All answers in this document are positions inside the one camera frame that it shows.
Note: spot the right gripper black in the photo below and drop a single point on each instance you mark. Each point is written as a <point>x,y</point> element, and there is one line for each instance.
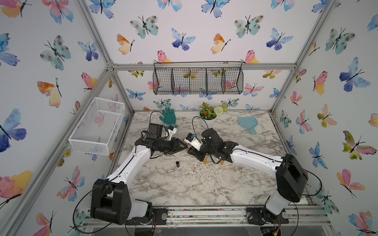
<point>195,153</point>

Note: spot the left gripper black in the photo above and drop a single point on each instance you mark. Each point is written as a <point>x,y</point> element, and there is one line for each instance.
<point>174,145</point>

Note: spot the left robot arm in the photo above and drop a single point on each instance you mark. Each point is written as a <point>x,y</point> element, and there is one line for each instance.
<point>111,201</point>

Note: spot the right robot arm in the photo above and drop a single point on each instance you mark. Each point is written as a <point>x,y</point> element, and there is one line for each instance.
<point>291,178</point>

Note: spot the green rubber glove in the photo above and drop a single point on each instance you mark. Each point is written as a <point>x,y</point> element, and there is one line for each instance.
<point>168,117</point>

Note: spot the light blue hand mirror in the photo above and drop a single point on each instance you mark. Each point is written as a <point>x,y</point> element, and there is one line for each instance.
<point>248,123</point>

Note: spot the white potted artificial plant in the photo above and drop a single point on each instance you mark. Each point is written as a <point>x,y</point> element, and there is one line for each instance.
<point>209,114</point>

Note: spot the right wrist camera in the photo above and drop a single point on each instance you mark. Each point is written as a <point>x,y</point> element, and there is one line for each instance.
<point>193,141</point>

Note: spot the black wire wall basket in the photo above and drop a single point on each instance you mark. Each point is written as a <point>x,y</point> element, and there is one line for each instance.
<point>200,78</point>

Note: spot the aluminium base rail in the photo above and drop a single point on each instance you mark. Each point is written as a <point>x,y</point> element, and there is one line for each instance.
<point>207,216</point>

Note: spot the white mesh wall basket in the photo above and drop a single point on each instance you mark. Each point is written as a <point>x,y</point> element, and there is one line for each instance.
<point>97,129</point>

